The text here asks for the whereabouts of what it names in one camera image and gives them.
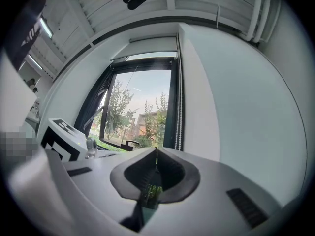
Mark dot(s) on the long ceiling light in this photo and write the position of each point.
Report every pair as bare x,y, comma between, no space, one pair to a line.
35,61
46,28

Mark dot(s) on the person's dark striped top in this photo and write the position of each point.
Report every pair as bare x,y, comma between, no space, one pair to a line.
23,26

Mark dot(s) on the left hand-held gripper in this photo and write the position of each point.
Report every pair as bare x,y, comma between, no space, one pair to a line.
66,138

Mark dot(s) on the white ceiling pipe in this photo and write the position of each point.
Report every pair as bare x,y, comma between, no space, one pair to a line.
254,11
274,18
264,16

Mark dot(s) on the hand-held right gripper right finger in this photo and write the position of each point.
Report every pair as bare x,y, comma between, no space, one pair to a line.
211,193

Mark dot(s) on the dark framed window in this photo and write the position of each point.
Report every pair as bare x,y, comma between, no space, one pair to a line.
142,95

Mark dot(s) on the white roller blind covering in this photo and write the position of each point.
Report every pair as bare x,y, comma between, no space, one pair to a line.
147,47

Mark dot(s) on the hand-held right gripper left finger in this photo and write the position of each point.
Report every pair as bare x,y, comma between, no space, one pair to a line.
98,181

